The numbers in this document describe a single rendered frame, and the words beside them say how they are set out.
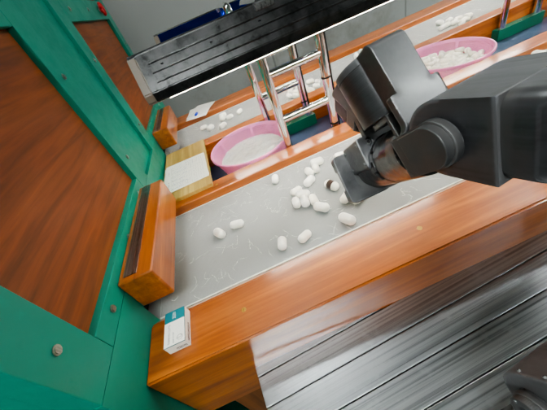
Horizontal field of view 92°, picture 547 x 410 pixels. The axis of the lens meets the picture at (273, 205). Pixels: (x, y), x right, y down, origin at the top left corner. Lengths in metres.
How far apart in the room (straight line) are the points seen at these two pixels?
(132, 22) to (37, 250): 1.89
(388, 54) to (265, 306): 0.36
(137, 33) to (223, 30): 1.71
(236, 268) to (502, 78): 0.47
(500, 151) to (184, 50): 0.45
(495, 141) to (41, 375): 0.42
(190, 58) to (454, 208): 0.50
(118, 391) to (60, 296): 0.14
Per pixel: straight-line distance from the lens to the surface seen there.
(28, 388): 0.38
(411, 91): 0.26
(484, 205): 0.54
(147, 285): 0.50
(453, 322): 0.52
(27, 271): 0.42
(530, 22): 1.59
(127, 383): 0.47
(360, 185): 0.36
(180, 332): 0.47
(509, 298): 0.56
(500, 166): 0.21
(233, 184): 0.73
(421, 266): 0.48
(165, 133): 1.07
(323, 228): 0.54
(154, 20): 2.20
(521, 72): 0.22
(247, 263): 0.54
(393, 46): 0.27
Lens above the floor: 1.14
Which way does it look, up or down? 39 degrees down
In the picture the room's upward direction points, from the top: 23 degrees counter-clockwise
